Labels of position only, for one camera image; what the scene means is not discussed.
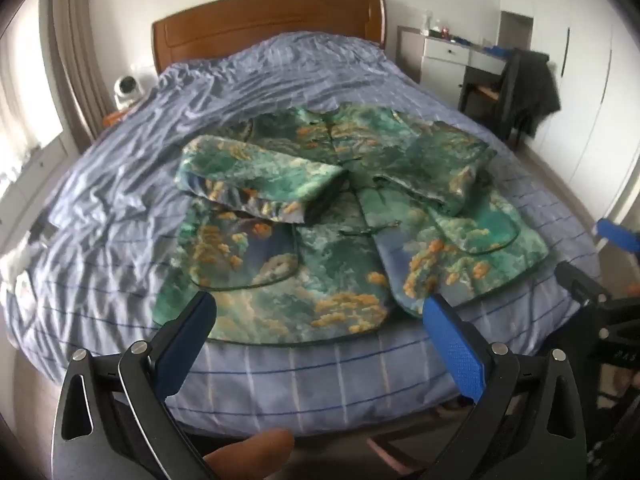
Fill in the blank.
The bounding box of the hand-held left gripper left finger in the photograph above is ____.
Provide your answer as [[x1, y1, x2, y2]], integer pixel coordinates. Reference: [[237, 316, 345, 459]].
[[51, 290, 218, 480]]

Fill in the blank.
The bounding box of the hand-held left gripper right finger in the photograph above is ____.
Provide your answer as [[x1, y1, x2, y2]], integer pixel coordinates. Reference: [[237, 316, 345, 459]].
[[422, 294, 588, 480]]

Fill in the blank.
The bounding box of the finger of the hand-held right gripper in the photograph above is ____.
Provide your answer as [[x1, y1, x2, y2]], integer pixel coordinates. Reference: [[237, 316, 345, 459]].
[[554, 260, 613, 311], [595, 217, 640, 267]]

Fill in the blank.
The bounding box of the green printed jacket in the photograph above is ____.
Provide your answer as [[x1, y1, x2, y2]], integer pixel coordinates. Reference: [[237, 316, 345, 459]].
[[155, 102, 551, 346]]

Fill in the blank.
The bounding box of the person's left hand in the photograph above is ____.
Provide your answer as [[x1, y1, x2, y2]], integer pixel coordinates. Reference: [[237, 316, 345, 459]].
[[205, 429, 296, 480]]

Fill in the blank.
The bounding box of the white wardrobe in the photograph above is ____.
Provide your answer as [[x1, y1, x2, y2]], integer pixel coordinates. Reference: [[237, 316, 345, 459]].
[[530, 0, 640, 221]]

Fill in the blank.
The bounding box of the chair with black jacket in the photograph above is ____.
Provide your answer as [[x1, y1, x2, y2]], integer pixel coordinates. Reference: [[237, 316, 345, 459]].
[[495, 47, 563, 148]]

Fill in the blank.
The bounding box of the white cloth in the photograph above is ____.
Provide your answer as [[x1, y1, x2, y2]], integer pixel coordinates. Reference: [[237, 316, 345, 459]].
[[0, 245, 36, 311]]

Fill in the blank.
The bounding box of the wooden chair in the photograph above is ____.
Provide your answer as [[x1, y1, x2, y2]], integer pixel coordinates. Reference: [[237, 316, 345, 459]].
[[457, 77, 506, 116]]

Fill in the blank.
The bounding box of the wooden nightstand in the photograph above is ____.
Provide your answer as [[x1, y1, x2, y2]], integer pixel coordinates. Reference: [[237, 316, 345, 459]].
[[102, 105, 141, 128]]

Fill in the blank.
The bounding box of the white desk with drawer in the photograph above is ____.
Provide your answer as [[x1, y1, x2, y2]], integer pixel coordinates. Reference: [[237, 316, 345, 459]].
[[397, 25, 521, 91]]

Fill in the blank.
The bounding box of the small white fan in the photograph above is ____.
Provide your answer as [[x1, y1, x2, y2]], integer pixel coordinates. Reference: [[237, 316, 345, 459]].
[[112, 74, 148, 108]]

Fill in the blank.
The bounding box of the beige curtain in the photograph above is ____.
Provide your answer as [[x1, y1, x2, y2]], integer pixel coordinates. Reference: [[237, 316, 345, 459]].
[[37, 0, 118, 146]]

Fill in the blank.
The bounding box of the wooden headboard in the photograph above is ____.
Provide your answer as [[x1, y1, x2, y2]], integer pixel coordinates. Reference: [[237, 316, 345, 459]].
[[151, 0, 388, 76]]

